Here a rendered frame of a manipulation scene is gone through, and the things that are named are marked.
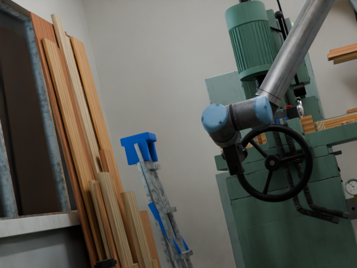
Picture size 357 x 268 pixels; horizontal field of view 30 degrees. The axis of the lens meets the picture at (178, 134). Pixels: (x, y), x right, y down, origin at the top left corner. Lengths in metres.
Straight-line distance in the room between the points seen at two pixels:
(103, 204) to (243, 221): 1.38
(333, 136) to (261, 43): 0.50
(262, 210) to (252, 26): 0.76
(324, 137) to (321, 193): 0.21
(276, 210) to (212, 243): 2.52
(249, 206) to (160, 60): 2.80
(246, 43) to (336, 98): 2.38
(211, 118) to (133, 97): 3.22
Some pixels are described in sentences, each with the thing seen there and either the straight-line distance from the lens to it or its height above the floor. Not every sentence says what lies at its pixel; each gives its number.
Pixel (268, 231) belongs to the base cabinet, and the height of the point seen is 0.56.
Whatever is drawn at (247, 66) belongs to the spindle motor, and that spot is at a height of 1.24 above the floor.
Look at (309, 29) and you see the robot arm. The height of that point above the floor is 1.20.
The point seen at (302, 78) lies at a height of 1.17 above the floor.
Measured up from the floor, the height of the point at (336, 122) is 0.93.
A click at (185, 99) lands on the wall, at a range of 5.22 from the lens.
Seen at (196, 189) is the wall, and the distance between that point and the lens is 5.16.
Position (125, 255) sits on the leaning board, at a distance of 3.91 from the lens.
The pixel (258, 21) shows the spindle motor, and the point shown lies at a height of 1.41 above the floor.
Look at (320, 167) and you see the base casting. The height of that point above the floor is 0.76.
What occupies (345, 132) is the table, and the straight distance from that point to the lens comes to 2.65.
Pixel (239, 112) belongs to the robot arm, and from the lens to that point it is 2.11.
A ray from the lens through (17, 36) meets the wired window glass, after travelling 4.26.
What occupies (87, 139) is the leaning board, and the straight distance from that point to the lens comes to 4.31.
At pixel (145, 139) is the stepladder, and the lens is 3.49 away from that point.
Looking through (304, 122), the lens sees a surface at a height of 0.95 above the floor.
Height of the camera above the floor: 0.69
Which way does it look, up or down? 7 degrees up
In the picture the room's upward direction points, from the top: 13 degrees counter-clockwise
